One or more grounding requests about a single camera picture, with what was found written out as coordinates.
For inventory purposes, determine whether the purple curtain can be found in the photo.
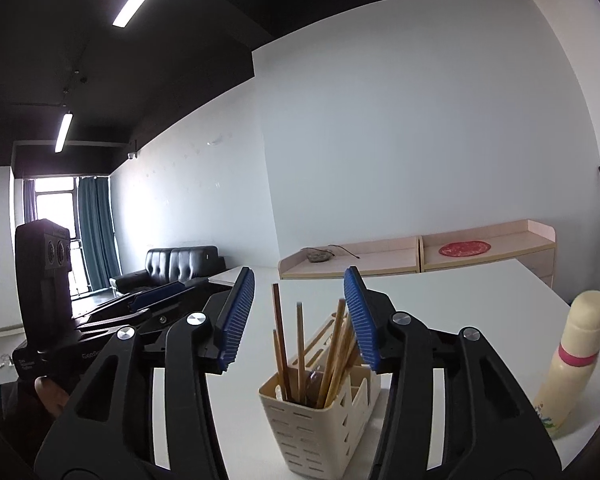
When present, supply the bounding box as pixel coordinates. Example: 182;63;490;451
22;180;38;226

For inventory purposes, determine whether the cream slotted utensil holder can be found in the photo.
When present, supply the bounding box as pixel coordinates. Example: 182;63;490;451
258;310;381;476

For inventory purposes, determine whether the short ceiling tube light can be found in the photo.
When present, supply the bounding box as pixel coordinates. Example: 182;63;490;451
55;112;74;153

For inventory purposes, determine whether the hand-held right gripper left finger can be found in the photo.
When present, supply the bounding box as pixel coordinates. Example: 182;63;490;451
35;266;256;480

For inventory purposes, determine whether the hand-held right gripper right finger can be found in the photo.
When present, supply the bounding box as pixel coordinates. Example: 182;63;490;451
343;266;563;480

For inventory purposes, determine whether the black spoon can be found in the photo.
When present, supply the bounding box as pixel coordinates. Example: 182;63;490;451
306;369;327;406

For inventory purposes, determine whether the person's left hand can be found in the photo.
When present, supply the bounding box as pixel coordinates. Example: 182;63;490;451
34;375;71;418

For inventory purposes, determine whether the red round mat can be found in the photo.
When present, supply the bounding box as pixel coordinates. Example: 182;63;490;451
439;242;492;257

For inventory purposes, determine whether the black leather sofa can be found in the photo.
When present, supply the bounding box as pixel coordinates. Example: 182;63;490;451
111;246;226;295

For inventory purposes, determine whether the teal curtain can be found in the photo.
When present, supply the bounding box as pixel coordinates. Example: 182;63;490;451
77;176;121;291

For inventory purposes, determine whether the cream cartoon-print thermos bottle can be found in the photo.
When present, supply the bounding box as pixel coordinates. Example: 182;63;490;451
532;291;600;441

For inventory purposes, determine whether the person's left forearm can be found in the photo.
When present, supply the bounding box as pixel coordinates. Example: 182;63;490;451
0;380;56;456

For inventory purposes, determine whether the brown wooden chopstick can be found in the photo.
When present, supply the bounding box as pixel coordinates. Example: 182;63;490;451
272;329;287;403
272;283;288;402

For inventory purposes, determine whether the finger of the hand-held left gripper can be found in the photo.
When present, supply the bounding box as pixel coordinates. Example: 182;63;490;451
87;280;233;321
75;310;181;343

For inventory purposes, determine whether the white side table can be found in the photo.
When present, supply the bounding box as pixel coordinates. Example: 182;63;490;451
207;266;281;288

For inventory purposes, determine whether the window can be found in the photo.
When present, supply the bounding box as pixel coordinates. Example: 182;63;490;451
30;177;81;301

